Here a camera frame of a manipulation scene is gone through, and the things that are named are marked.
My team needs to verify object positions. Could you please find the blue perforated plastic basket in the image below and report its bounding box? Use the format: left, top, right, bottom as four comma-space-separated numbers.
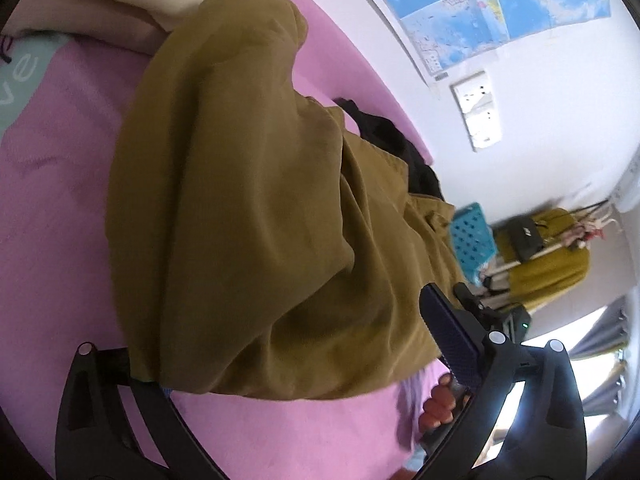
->
449, 202, 501, 286

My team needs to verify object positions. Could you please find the colourful wall map poster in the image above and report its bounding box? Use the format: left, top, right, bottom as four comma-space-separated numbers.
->
340, 0, 613, 81

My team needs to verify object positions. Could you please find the grey curtain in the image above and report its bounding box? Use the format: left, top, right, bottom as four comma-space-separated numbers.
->
575, 295, 633, 416

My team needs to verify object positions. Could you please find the olive green jacket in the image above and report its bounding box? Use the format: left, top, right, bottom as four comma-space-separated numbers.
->
106, 0, 473, 401

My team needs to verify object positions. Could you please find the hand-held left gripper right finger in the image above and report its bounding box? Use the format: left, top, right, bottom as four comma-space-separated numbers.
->
414, 284, 588, 480

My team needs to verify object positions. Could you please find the teal printed cloth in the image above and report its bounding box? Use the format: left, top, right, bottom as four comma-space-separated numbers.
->
0, 30, 63, 131

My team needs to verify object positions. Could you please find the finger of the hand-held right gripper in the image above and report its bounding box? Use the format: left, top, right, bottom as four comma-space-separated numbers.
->
452, 282, 484, 322

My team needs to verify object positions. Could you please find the black bag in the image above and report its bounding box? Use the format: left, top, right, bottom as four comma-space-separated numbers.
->
505, 215, 546, 263

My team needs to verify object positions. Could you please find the wooden coat rack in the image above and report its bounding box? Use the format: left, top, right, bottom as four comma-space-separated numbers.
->
480, 200, 626, 286

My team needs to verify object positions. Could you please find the pink bed sheet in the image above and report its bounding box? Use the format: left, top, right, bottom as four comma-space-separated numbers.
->
0, 0, 436, 480

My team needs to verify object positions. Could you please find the white wall socket panel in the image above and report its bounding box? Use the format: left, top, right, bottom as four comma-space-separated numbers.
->
450, 71, 502, 151

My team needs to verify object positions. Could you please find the pink patterned cloth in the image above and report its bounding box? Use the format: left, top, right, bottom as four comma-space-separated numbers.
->
567, 217, 603, 251

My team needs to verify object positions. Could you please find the person's lavender top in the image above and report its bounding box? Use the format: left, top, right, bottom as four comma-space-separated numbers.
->
397, 367, 441, 448

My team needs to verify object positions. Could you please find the person's right hand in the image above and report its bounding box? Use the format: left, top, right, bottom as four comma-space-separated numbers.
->
420, 374, 472, 430

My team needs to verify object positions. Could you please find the beige blanket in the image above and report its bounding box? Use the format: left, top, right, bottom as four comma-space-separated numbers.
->
0, 0, 171, 53

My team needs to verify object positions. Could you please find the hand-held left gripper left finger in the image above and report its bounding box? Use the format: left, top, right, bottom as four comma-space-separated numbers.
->
55, 342, 221, 480

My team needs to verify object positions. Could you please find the black garment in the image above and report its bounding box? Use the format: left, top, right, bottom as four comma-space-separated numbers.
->
332, 97, 446, 201

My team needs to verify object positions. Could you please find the mustard yellow hanging garment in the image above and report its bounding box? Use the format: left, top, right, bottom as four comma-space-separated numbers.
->
492, 207, 591, 311

